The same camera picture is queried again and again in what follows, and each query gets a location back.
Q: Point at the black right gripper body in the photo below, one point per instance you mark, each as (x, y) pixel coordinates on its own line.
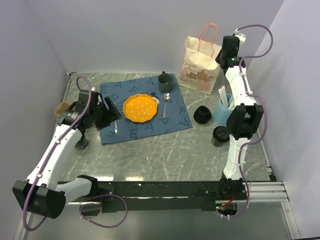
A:
(220, 55)

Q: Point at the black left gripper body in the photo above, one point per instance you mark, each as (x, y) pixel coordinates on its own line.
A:
(101, 116)

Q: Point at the cream paper gift bag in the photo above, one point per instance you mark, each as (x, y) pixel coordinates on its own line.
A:
(199, 69)

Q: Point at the brown cardboard cup carrier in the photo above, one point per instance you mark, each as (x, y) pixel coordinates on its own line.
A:
(63, 106)

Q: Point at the dark translucent coffee cup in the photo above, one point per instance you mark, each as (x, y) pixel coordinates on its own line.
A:
(217, 142)

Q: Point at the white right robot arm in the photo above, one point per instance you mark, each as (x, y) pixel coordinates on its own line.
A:
(246, 116)

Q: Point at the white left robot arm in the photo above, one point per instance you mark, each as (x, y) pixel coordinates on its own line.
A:
(40, 193)

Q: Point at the silver fork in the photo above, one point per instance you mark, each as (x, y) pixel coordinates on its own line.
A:
(116, 127)

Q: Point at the orange dotted plate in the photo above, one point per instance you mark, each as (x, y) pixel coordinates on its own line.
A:
(140, 108)

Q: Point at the white wrapped straw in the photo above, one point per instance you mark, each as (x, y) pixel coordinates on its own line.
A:
(231, 103)
(223, 97)

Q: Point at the bear figure coaster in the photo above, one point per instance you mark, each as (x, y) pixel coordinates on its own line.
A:
(156, 99)

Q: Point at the silver spoon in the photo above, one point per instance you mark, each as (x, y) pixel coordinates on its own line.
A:
(166, 99)

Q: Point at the light blue straw cup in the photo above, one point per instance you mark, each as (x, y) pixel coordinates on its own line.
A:
(221, 114)

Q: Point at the blue letter placemat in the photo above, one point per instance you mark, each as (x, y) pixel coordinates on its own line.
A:
(177, 117)

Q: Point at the dark green mug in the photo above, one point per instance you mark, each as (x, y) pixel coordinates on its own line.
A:
(165, 82)

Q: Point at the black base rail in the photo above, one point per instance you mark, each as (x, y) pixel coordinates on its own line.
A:
(165, 195)

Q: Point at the aluminium frame rail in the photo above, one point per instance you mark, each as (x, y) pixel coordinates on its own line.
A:
(268, 192)

